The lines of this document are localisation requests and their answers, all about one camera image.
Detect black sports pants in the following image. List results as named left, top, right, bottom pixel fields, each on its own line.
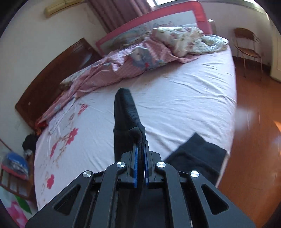
left=113, top=88, right=228, bottom=228

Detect floral white bed sheet mattress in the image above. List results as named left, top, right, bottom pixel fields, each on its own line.
left=34, top=48, right=237, bottom=209

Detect wooden chair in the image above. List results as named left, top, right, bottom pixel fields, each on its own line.
left=1, top=154, right=35, bottom=201

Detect black clothes pile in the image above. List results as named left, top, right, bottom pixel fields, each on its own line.
left=22, top=134, right=39, bottom=153

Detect pink dotted quilt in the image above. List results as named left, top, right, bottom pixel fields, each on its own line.
left=37, top=38, right=199, bottom=123

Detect floral wardrobe door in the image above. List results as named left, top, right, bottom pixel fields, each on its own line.
left=1, top=187, right=38, bottom=227

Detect plastic bag with clothes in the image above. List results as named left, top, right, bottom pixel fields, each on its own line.
left=1, top=152, right=29, bottom=180

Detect dark wooden headboard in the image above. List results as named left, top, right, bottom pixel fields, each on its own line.
left=15, top=38, right=102, bottom=130

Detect floral beige pillow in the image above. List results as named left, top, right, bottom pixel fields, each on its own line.
left=151, top=27, right=229, bottom=58

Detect mauve curtain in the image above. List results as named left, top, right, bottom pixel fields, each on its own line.
left=87, top=0, right=152, bottom=33

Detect pink bed guard rail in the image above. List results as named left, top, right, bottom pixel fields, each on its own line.
left=96, top=1, right=213, bottom=56

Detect wall air conditioner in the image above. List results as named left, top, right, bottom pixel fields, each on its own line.
left=44, top=0, right=85, bottom=18

